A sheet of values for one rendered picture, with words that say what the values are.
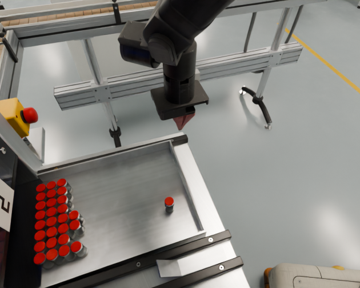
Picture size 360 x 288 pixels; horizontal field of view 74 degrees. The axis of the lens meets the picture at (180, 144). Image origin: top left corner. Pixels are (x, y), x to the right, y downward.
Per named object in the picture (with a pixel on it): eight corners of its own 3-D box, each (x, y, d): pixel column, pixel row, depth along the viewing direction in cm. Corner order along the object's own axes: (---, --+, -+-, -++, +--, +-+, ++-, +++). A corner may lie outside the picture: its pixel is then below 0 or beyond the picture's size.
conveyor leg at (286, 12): (254, 107, 194) (287, 6, 134) (248, 100, 200) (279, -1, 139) (264, 104, 196) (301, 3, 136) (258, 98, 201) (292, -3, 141)
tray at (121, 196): (41, 294, 46) (32, 291, 44) (43, 180, 61) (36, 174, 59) (205, 236, 53) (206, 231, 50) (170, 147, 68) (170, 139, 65)
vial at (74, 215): (75, 228, 54) (68, 221, 50) (75, 219, 55) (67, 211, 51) (86, 225, 54) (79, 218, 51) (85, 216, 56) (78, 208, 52)
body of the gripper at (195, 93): (150, 96, 49) (146, 64, 43) (197, 86, 51) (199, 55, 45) (159, 118, 45) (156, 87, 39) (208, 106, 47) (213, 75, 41)
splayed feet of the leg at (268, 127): (265, 131, 188) (270, 119, 177) (236, 91, 218) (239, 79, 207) (274, 129, 190) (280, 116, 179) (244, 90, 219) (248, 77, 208)
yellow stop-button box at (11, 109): (-2, 143, 59) (-21, 123, 53) (2, 123, 63) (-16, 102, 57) (31, 136, 60) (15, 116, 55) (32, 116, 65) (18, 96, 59)
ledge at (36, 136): (-11, 176, 64) (-16, 172, 63) (-4, 140, 72) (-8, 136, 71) (44, 163, 67) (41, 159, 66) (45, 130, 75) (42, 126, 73)
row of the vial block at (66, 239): (66, 263, 49) (58, 258, 46) (63, 188, 60) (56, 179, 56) (78, 259, 50) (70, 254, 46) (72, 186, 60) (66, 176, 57)
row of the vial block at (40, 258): (43, 271, 49) (32, 266, 45) (44, 194, 59) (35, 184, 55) (55, 267, 49) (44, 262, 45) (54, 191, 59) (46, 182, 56)
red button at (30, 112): (23, 128, 60) (15, 117, 57) (24, 117, 62) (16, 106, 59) (39, 125, 61) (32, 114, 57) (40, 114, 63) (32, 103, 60)
